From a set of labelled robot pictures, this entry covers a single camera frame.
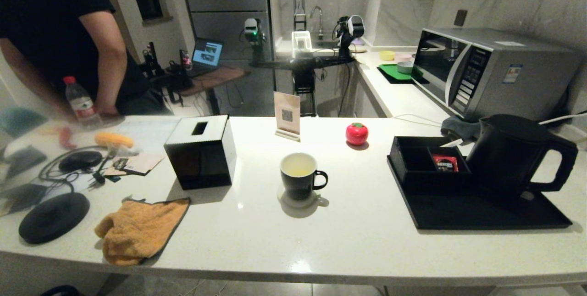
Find black tissue box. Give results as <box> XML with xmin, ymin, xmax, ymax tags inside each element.
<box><xmin>164</xmin><ymin>115</ymin><xmax>237</xmax><ymax>190</ymax></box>

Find black electric kettle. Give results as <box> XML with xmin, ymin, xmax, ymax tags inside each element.
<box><xmin>465</xmin><ymin>114</ymin><xmax>579</xmax><ymax>200</ymax></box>

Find QR code sign stand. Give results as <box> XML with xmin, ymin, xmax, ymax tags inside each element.
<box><xmin>274</xmin><ymin>91</ymin><xmax>302</xmax><ymax>143</ymax></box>

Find black mug white inside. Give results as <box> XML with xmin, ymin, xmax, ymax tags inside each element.
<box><xmin>280</xmin><ymin>152</ymin><xmax>329</xmax><ymax>201</ymax></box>

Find red tomato-shaped timer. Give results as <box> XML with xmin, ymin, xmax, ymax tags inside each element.
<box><xmin>345</xmin><ymin>123</ymin><xmax>369</xmax><ymax>146</ymax></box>

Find black rig stand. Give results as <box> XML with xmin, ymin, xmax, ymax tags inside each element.
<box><xmin>250</xmin><ymin>55</ymin><xmax>356</xmax><ymax>117</ymax></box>

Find white round coaster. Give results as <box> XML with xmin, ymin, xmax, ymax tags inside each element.
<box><xmin>277</xmin><ymin>185</ymin><xmax>321</xmax><ymax>208</ymax></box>

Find white base cabinet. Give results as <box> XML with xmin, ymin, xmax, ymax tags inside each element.
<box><xmin>355</xmin><ymin>64</ymin><xmax>390</xmax><ymax>117</ymax></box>

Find white rig box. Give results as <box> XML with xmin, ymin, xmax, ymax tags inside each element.
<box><xmin>292</xmin><ymin>31</ymin><xmax>313</xmax><ymax>58</ymax></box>

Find chrome faucet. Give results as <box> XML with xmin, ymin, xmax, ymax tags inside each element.
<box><xmin>310</xmin><ymin>6</ymin><xmax>324</xmax><ymax>40</ymax></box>

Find green tray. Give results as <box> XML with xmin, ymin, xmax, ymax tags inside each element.
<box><xmin>377</xmin><ymin>63</ymin><xmax>425</xmax><ymax>84</ymax></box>

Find laptop computer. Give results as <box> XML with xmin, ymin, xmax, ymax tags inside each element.
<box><xmin>187</xmin><ymin>38</ymin><xmax>224</xmax><ymax>77</ymax></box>

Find black compartment box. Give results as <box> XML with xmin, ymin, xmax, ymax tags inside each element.
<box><xmin>389</xmin><ymin>136</ymin><xmax>473</xmax><ymax>193</ymax></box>

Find black tripod equipment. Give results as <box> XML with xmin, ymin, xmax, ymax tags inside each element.
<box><xmin>141</xmin><ymin>41</ymin><xmax>184</xmax><ymax>106</ymax></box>

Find red Nescafe coffee sachet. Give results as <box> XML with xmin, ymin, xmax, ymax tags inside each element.
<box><xmin>431</xmin><ymin>154</ymin><xmax>459</xmax><ymax>173</ymax></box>

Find dark grey cloth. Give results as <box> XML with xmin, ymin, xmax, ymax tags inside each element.
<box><xmin>441</xmin><ymin>116</ymin><xmax>482</xmax><ymax>145</ymax></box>

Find clear plastic bag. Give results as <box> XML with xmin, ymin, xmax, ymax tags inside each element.
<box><xmin>110</xmin><ymin>144</ymin><xmax>141</xmax><ymax>157</ymax></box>

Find yellow toy corn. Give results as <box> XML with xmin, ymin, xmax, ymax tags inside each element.
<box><xmin>94</xmin><ymin>132</ymin><xmax>134</xmax><ymax>148</ymax></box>

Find black serving tray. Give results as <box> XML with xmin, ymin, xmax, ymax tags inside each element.
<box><xmin>387</xmin><ymin>156</ymin><xmax>574</xmax><ymax>231</ymax></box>

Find orange towel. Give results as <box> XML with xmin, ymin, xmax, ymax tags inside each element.
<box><xmin>94</xmin><ymin>197</ymin><xmax>191</xmax><ymax>267</ymax></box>

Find red-capped water bottle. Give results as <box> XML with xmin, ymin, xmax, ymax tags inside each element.
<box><xmin>63</xmin><ymin>76</ymin><xmax>103</xmax><ymax>130</ymax></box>

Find black oval mouse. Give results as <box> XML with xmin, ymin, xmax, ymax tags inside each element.
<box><xmin>59</xmin><ymin>150</ymin><xmax>103</xmax><ymax>173</ymax></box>

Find red chili pepper toy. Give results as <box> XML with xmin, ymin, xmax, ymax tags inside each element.
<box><xmin>58</xmin><ymin>127</ymin><xmax>78</xmax><ymax>150</ymax></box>

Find silver microwave oven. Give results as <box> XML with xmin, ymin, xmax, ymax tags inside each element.
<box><xmin>411</xmin><ymin>28</ymin><xmax>584</xmax><ymax>123</ymax></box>

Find black round kettle base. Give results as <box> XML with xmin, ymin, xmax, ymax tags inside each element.
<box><xmin>18</xmin><ymin>192</ymin><xmax>91</xmax><ymax>245</ymax></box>

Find person in black shirt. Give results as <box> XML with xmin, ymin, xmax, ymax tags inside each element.
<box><xmin>0</xmin><ymin>0</ymin><xmax>171</xmax><ymax>118</ymax></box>

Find black pouch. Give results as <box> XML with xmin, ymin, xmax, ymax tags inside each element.
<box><xmin>0</xmin><ymin>145</ymin><xmax>47</xmax><ymax>178</ymax></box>

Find teal rounded object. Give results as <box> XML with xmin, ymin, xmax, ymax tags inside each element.
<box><xmin>0</xmin><ymin>107</ymin><xmax>46</xmax><ymax>138</ymax></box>

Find black rounded floor object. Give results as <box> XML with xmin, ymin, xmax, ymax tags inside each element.
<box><xmin>40</xmin><ymin>285</ymin><xmax>81</xmax><ymax>296</ymax></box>

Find grey upright rig post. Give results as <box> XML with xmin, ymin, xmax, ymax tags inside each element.
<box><xmin>292</xmin><ymin>0</ymin><xmax>307</xmax><ymax>31</ymax></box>

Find thin white cable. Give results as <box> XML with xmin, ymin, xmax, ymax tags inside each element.
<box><xmin>393</xmin><ymin>114</ymin><xmax>452</xmax><ymax>127</ymax></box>

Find black cable with plug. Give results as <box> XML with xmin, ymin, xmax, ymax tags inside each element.
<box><xmin>38</xmin><ymin>145</ymin><xmax>111</xmax><ymax>186</ymax></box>

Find thick white power cable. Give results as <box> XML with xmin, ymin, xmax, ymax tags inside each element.
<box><xmin>540</xmin><ymin>112</ymin><xmax>587</xmax><ymax>126</ymax></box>

